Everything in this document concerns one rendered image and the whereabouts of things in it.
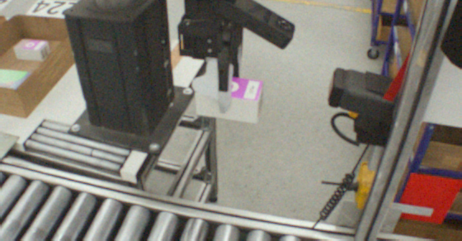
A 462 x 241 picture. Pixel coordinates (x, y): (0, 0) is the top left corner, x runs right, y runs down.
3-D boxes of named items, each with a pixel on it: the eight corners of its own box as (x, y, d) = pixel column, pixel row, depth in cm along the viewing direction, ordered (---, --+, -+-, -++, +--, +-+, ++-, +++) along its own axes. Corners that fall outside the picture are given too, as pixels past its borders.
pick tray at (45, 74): (91, 45, 141) (85, 19, 135) (26, 120, 112) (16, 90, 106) (23, 38, 146) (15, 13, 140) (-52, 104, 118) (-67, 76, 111)
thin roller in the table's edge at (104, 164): (122, 163, 101) (29, 138, 107) (118, 168, 99) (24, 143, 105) (123, 168, 102) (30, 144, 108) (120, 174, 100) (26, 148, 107)
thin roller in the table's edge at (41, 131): (131, 148, 104) (40, 125, 111) (128, 153, 103) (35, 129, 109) (132, 153, 106) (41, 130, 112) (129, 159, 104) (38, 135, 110)
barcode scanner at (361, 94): (320, 106, 78) (337, 59, 71) (382, 124, 77) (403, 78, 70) (317, 131, 73) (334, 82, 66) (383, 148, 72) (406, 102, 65)
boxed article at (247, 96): (205, 94, 77) (205, 73, 74) (263, 102, 75) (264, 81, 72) (196, 115, 73) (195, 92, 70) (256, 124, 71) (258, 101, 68)
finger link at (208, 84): (195, 108, 71) (196, 53, 67) (230, 113, 70) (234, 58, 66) (188, 115, 69) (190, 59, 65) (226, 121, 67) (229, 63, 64)
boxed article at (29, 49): (25, 50, 139) (22, 39, 136) (50, 53, 137) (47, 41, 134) (16, 59, 135) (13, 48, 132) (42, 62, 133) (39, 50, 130)
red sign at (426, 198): (440, 222, 82) (463, 180, 74) (440, 225, 82) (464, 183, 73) (364, 210, 85) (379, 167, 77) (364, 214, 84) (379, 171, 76)
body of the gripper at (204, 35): (194, 35, 71) (190, -34, 63) (247, 41, 69) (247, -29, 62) (179, 61, 65) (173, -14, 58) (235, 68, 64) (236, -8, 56)
